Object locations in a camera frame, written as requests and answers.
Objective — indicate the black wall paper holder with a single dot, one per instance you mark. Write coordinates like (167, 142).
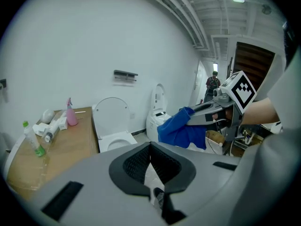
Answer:
(2, 82)

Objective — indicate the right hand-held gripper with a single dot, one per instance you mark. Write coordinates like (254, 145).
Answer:
(244, 93)

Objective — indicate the small white ball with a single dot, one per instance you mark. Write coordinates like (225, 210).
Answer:
(220, 144)

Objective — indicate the white bottle green cap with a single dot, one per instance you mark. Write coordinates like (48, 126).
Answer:
(33, 138)

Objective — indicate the white toilet bowl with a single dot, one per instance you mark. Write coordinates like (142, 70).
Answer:
(104, 145)

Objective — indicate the clear plastic packet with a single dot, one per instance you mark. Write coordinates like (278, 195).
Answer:
(53, 128)

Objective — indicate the person's right hand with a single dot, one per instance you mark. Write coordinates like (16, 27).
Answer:
(219, 116)

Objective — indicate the dark brown wooden panel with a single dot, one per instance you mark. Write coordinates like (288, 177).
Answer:
(254, 62)

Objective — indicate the white flat stick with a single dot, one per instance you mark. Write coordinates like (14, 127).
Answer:
(80, 112)

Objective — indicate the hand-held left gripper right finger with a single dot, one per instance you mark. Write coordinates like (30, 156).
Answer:
(207, 178)

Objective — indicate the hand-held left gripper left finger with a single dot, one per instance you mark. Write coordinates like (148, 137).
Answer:
(94, 185)

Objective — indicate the white door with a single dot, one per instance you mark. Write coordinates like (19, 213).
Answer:
(198, 83)

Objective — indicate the white wall socket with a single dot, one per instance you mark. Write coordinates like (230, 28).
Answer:
(132, 115)

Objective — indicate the white smart toilet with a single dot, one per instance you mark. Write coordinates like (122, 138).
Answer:
(152, 123)

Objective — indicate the small white box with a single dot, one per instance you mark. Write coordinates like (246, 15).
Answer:
(63, 123)

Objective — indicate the wooden platform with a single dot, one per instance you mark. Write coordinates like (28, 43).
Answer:
(216, 136)

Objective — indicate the blue cloth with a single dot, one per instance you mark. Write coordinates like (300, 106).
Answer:
(178, 131)

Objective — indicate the white oval pouch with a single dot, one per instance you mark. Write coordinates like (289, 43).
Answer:
(48, 116)

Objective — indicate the person's right forearm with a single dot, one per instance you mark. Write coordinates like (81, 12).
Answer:
(258, 112)

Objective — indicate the white toilet lid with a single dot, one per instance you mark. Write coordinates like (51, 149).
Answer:
(113, 119)

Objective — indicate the brown cardboard box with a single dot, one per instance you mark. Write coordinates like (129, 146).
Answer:
(70, 149)

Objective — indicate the pink spray bottle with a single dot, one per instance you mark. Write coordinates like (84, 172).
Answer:
(71, 119)

